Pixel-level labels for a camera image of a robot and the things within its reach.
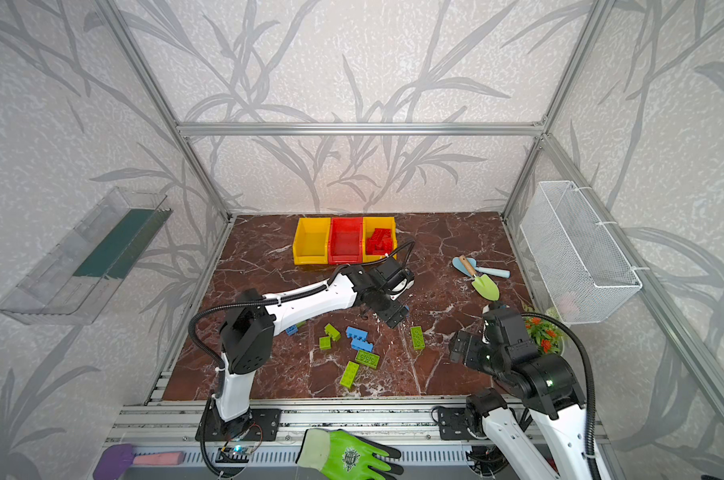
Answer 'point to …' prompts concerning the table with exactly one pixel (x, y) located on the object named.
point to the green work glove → (336, 454)
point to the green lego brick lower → (368, 359)
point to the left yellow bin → (311, 241)
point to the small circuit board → (237, 454)
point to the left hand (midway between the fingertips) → (397, 301)
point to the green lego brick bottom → (349, 375)
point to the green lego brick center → (332, 332)
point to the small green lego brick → (325, 343)
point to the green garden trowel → (483, 283)
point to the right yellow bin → (379, 238)
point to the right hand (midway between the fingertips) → (464, 337)
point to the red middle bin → (346, 240)
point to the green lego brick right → (417, 337)
